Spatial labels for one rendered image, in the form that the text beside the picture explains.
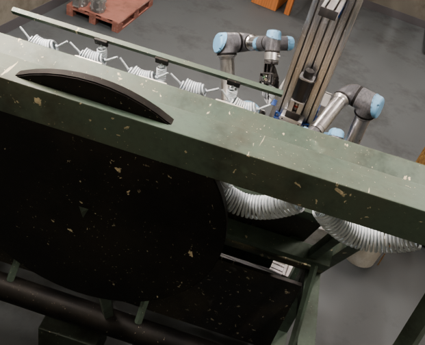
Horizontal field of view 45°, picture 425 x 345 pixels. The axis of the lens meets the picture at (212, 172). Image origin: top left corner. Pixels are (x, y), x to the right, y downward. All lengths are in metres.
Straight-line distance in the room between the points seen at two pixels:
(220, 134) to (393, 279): 3.30
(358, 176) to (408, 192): 0.12
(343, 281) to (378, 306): 0.30
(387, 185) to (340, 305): 2.76
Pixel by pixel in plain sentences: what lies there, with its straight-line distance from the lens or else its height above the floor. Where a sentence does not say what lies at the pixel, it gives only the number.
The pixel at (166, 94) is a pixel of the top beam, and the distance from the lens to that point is 1.78.
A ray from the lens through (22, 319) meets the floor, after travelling 3.46.
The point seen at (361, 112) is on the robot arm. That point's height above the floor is 1.57.
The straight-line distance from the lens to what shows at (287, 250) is 2.54.
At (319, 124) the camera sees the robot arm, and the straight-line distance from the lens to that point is 2.65.
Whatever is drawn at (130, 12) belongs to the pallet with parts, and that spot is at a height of 0.13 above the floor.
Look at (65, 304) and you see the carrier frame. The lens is 2.64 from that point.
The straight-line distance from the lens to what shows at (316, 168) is 1.22.
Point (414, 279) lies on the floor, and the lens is 4.49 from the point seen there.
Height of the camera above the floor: 2.90
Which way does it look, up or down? 39 degrees down
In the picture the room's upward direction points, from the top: 16 degrees clockwise
